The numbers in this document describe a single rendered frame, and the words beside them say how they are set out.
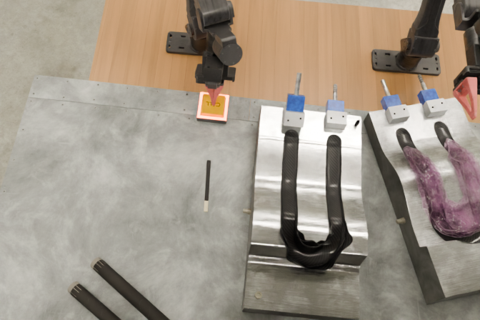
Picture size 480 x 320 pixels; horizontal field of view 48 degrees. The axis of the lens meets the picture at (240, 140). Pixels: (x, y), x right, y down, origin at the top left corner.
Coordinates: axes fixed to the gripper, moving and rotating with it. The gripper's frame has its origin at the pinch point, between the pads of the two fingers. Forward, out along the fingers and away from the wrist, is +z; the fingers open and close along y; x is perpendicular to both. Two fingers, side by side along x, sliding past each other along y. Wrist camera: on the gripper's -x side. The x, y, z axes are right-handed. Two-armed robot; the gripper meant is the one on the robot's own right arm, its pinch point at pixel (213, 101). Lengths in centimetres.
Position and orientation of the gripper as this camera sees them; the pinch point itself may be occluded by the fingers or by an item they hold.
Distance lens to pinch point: 142.5
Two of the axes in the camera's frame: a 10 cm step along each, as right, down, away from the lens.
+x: 0.5, -5.1, 8.6
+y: 10.0, 1.0, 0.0
